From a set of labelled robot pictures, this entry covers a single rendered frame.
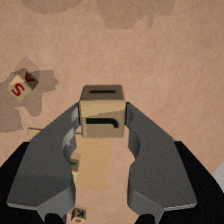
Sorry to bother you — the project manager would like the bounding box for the tan block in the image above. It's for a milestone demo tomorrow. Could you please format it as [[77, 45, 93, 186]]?
[[71, 159, 79, 182], [6, 68, 39, 103], [71, 208, 86, 224], [79, 85, 126, 138]]

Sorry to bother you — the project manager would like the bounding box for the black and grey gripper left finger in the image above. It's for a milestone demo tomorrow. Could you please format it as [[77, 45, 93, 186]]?
[[0, 102, 81, 224]]

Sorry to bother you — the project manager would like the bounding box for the tan flat mat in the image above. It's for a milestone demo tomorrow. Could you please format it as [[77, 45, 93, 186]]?
[[71, 133, 113, 189]]

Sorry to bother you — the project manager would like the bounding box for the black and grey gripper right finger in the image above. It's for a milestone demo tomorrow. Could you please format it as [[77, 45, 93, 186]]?
[[125, 102, 224, 224]]

